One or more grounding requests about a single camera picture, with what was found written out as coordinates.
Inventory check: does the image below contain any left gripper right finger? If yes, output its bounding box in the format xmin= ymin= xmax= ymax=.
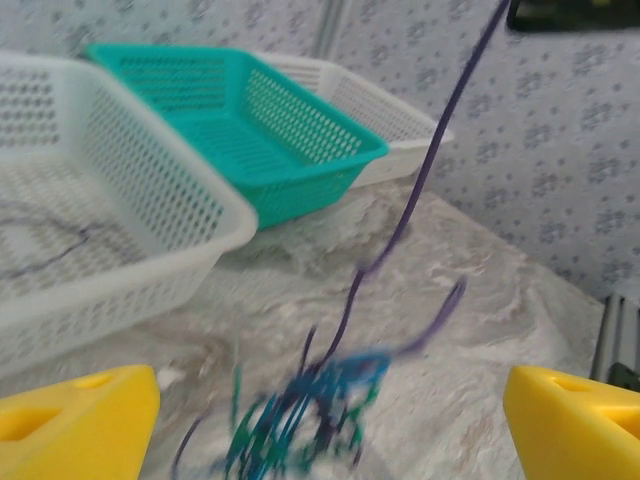
xmin=502 ymin=365 xmax=640 ymax=480

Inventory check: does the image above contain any aluminium corner post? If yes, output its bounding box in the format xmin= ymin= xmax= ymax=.
xmin=313 ymin=0 xmax=347 ymax=57

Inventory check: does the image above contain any white perforated plastic basket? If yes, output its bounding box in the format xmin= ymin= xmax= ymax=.
xmin=0 ymin=51 xmax=259 ymax=382
xmin=259 ymin=52 xmax=456 ymax=191

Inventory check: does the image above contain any thin purple cable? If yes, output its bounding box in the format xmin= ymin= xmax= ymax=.
xmin=0 ymin=199 xmax=101 ymax=281
xmin=172 ymin=0 xmax=512 ymax=479

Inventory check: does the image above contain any aluminium table side rail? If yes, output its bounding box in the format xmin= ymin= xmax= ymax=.
xmin=589 ymin=293 xmax=640 ymax=394

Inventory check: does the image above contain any blue wire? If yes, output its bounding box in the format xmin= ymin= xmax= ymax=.
xmin=229 ymin=362 xmax=379 ymax=480

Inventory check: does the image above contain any teal perforated plastic basket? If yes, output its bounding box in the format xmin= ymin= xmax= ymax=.
xmin=86 ymin=42 xmax=391 ymax=232

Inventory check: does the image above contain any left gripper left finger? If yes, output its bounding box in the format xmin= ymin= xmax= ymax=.
xmin=0 ymin=364 xmax=162 ymax=480

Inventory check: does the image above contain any pile of cables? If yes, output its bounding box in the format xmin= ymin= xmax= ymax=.
xmin=224 ymin=349 xmax=394 ymax=480

